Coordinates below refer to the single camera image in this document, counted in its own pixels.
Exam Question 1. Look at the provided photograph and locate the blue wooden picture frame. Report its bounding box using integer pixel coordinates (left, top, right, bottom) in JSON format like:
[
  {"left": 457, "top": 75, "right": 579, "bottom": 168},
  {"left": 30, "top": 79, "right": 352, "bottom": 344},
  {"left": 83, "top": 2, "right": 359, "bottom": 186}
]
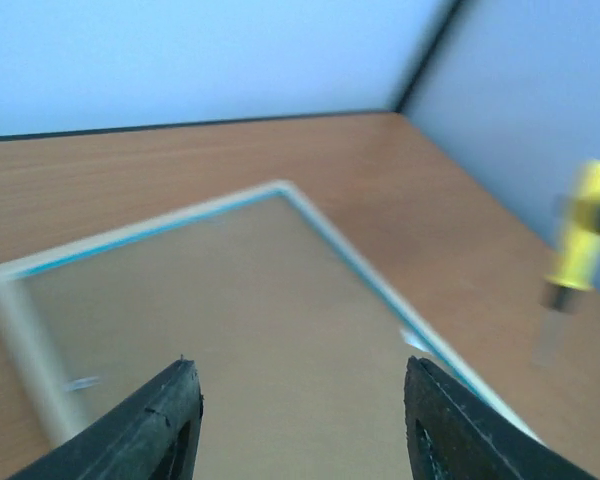
[{"left": 0, "top": 178, "right": 546, "bottom": 448}]

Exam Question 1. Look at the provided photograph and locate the yellow handled screwdriver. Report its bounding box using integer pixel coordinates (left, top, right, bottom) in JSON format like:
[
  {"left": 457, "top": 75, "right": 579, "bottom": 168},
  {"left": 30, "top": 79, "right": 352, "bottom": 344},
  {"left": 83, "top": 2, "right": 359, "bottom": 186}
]
[{"left": 532, "top": 159, "right": 600, "bottom": 367}]

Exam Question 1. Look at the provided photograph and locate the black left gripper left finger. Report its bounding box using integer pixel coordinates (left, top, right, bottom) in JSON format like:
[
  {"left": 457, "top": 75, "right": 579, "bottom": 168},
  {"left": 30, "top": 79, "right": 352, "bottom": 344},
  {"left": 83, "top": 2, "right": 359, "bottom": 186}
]
[{"left": 11, "top": 358, "right": 204, "bottom": 480}]

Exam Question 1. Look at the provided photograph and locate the black enclosure frame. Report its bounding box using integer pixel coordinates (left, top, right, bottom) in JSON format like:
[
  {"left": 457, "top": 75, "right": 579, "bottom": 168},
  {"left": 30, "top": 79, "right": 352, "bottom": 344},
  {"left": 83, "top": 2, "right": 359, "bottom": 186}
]
[{"left": 0, "top": 0, "right": 471, "bottom": 145}]

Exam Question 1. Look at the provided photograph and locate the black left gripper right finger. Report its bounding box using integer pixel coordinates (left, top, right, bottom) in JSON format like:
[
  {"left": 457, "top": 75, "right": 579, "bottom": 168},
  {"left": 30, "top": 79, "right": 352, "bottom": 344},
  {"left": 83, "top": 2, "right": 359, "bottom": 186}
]
[{"left": 404, "top": 356, "right": 593, "bottom": 480}]

